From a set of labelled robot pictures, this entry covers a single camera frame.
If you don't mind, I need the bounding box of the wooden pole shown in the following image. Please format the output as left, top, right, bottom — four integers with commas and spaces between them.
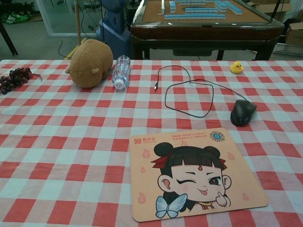
74, 0, 82, 47

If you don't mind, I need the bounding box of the red white checkered tablecloth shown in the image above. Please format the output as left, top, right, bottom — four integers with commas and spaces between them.
0, 59, 303, 227

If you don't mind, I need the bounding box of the dark wooden mahjong table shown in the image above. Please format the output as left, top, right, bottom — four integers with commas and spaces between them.
130, 0, 285, 61

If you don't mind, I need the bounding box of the dark purple grape bunch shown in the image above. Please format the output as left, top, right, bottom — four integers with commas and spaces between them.
0, 67, 43, 96

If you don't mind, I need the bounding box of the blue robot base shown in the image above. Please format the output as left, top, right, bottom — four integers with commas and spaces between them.
95, 0, 132, 58

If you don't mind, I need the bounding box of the brown plush bear toy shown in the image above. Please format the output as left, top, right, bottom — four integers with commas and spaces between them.
64, 38, 114, 89

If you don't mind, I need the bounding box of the green bag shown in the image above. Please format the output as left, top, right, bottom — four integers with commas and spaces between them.
0, 12, 33, 25

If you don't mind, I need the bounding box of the cartoon girl mouse pad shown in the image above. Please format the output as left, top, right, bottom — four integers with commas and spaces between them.
129, 127, 270, 223

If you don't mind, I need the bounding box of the clear plastic water bottle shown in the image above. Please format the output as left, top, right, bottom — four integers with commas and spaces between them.
112, 55, 132, 90

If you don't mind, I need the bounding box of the small yellow duck toy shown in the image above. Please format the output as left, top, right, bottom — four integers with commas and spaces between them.
230, 61, 244, 74

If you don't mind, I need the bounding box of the white metal mesh rack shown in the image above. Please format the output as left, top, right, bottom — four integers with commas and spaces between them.
274, 43, 303, 57

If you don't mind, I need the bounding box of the brown cardboard box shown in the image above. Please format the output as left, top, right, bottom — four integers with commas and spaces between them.
285, 22, 303, 46

